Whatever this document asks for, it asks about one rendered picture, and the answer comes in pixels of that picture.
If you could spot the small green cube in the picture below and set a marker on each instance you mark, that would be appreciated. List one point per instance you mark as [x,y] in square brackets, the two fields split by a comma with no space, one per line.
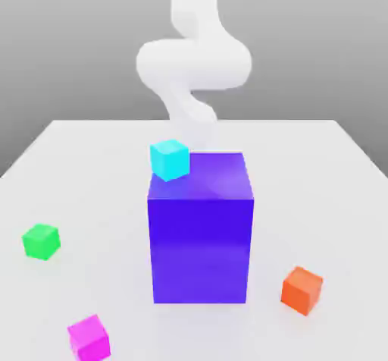
[41,242]

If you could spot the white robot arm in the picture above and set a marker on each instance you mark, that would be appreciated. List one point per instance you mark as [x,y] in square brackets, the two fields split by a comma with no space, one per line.
[194,63]

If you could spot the small magenta cube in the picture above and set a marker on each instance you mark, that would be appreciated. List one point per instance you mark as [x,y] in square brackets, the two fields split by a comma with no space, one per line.
[88,338]

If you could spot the small orange cube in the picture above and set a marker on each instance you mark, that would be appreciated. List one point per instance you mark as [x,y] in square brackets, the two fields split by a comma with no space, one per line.
[300,291]

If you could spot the small cyan cube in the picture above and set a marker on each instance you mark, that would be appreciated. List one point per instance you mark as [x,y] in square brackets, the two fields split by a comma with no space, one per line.
[169,160]

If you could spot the large purple box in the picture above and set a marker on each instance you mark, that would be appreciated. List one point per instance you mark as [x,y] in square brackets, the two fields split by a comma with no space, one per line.
[200,245]

